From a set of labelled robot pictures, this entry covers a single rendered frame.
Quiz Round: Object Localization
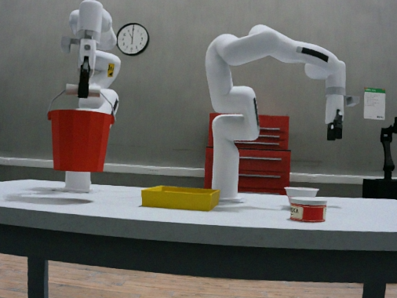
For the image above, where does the yellow rectangular tray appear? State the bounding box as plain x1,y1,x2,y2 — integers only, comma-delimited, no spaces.
141,186,220,212

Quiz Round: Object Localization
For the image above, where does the white yogurt cup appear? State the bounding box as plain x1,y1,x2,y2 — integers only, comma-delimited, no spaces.
285,187,318,204

